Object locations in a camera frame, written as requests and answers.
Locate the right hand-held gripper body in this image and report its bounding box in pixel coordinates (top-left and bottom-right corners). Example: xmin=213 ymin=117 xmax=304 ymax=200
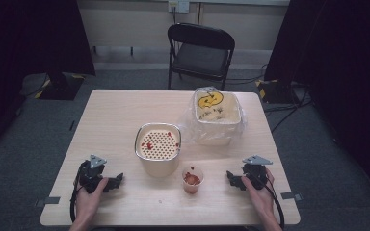
xmin=242 ymin=154 xmax=274 ymax=191

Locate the person's left hand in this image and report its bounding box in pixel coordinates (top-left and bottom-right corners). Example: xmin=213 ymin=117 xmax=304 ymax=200
xmin=74 ymin=177 xmax=110 ymax=223

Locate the white wall outlet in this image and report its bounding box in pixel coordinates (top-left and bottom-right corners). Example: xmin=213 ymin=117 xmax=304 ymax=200
xmin=168 ymin=0 xmax=191 ymax=14

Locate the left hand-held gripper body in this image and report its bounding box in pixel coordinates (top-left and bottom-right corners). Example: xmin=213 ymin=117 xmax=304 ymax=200
xmin=78 ymin=154 xmax=110 ymax=194

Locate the dark curtain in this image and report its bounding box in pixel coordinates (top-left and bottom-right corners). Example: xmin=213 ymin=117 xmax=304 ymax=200
xmin=0 ymin=0 xmax=96 ymax=162
xmin=263 ymin=0 xmax=370 ymax=203

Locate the black folding chair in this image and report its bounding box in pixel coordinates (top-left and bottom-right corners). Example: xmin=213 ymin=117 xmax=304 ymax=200
xmin=167 ymin=22 xmax=236 ymax=91

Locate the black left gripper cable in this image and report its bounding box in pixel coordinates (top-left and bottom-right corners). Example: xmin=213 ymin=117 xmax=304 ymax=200
xmin=69 ymin=169 xmax=84 ymax=223

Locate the black stand base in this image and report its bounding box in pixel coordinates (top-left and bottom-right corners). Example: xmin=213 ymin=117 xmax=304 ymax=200
xmin=34 ymin=72 xmax=86 ymax=101
xmin=254 ymin=78 xmax=301 ymax=105

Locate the beige bin with perforated strainer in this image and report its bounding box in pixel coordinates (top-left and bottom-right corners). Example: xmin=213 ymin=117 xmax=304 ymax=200
xmin=134 ymin=122 xmax=183 ymax=179

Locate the black floor cable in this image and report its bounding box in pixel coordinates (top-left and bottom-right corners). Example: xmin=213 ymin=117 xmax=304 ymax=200
xmin=263 ymin=90 xmax=313 ymax=133
xmin=224 ymin=64 xmax=268 ymax=86

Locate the person's right hand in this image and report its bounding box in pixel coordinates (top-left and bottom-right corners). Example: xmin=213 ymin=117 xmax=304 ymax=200
xmin=241 ymin=167 xmax=277 ymax=220

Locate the beige bin with plastic bag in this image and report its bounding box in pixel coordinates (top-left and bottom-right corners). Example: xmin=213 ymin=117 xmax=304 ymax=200
xmin=184 ymin=86 xmax=248 ymax=147

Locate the small clear plastic cup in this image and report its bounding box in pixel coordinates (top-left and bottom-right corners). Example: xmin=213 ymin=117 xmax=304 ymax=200
xmin=181 ymin=166 xmax=204 ymax=195

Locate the grey tape strip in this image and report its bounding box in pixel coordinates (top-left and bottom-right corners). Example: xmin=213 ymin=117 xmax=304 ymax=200
xmin=280 ymin=191 xmax=304 ymax=202
xmin=34 ymin=195 xmax=62 ymax=208

